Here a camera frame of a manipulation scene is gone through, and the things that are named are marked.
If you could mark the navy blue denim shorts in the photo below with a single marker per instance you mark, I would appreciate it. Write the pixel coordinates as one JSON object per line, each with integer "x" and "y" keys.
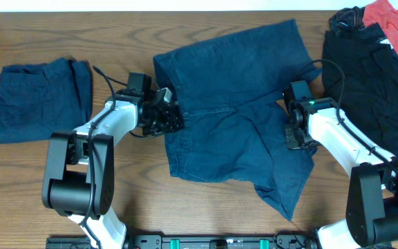
{"x": 228, "y": 91}

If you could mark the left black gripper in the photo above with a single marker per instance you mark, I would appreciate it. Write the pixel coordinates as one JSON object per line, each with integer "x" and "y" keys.
{"x": 171, "y": 117}

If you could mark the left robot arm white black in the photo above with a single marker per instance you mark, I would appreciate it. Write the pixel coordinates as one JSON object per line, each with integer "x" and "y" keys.
{"x": 79, "y": 179}

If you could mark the black garment pile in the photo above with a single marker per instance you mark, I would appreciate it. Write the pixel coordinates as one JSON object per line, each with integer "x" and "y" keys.
{"x": 361, "y": 71}

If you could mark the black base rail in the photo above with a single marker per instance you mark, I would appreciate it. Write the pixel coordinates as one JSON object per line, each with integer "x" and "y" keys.
{"x": 281, "y": 240}

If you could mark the folded navy blue shorts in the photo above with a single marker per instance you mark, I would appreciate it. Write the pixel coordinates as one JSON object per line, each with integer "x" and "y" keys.
{"x": 39, "y": 99}

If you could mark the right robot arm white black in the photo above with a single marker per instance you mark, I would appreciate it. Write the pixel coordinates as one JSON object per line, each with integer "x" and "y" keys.
{"x": 371, "y": 216}

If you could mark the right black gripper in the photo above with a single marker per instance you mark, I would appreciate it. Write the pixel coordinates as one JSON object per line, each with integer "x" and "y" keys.
{"x": 289, "y": 136}

